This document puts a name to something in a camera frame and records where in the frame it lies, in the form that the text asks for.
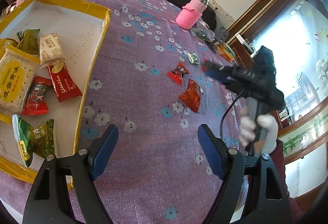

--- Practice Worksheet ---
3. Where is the red orange snack bag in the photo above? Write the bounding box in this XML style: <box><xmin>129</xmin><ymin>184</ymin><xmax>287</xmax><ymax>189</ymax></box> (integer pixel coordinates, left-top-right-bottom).
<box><xmin>179</xmin><ymin>79</ymin><xmax>204</xmax><ymax>113</ymax></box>

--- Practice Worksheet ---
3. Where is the green nut snack bag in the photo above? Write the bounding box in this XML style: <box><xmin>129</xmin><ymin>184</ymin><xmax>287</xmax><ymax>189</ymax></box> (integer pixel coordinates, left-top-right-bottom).
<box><xmin>12</xmin><ymin>114</ymin><xmax>56</xmax><ymax>167</ymax></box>

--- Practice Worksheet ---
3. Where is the red gold long packet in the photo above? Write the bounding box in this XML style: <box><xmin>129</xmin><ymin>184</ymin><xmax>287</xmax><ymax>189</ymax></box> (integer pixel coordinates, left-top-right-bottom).
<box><xmin>48</xmin><ymin>63</ymin><xmax>82</xmax><ymax>103</ymax></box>

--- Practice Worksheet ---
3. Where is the red dark jerky packet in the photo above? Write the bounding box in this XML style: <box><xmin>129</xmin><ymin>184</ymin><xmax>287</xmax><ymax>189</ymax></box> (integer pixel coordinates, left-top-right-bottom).
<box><xmin>22</xmin><ymin>76</ymin><xmax>52</xmax><ymax>115</ymax></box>

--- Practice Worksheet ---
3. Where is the large yellow cracker pack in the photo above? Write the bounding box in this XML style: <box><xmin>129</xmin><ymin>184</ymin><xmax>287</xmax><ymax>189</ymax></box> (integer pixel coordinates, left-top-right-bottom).
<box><xmin>0</xmin><ymin>45</ymin><xmax>40</xmax><ymax>117</ymax></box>

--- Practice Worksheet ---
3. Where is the beige wafer packet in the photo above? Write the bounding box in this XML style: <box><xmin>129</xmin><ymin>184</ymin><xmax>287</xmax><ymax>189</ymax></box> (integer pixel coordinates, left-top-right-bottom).
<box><xmin>38</xmin><ymin>33</ymin><xmax>65</xmax><ymax>67</ymax></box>

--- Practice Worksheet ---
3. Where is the olive green snack packet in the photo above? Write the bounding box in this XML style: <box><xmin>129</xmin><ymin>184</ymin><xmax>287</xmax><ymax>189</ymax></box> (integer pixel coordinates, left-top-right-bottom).
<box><xmin>16</xmin><ymin>29</ymin><xmax>40</xmax><ymax>56</ymax></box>

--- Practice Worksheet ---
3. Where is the white gloved right hand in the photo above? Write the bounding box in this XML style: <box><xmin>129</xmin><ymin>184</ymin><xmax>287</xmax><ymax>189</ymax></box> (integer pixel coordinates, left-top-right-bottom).
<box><xmin>238</xmin><ymin>106</ymin><xmax>280</xmax><ymax>154</ymax></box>

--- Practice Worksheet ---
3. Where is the small silver green candy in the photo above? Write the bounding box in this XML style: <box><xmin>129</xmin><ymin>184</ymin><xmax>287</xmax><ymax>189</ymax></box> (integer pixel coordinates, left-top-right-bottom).
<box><xmin>187</xmin><ymin>53</ymin><xmax>200</xmax><ymax>65</ymax></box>

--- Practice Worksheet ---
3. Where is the red wrapped candy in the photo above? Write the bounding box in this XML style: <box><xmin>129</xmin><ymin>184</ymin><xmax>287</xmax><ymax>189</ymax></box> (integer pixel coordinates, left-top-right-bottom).
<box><xmin>167</xmin><ymin>63</ymin><xmax>190</xmax><ymax>85</ymax></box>

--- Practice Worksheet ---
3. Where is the clear plastic bag pile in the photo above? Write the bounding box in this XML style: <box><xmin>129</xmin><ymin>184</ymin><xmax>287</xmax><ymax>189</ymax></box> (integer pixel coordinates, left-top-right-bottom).
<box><xmin>189</xmin><ymin>20</ymin><xmax>221</xmax><ymax>44</ymax></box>

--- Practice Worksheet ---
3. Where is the wooden display cabinet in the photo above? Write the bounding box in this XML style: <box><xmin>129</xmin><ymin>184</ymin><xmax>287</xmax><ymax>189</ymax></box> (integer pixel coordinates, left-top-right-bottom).
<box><xmin>227</xmin><ymin>0</ymin><xmax>327</xmax><ymax>204</ymax></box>

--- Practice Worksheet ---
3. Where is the pink sleeved water bottle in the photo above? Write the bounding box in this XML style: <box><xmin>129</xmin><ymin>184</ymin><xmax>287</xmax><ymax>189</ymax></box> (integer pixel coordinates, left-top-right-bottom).
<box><xmin>175</xmin><ymin>0</ymin><xmax>210</xmax><ymax>30</ymax></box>

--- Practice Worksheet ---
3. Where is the yellow cardboard tray box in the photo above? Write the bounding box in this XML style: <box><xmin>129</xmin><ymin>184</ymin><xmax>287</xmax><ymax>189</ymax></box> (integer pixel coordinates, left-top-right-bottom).
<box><xmin>0</xmin><ymin>0</ymin><xmax>112</xmax><ymax>191</ymax></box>

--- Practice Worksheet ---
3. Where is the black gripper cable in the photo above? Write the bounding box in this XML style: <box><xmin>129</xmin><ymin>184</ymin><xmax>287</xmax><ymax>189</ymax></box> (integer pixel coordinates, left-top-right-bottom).
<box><xmin>220</xmin><ymin>93</ymin><xmax>243</xmax><ymax>143</ymax></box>

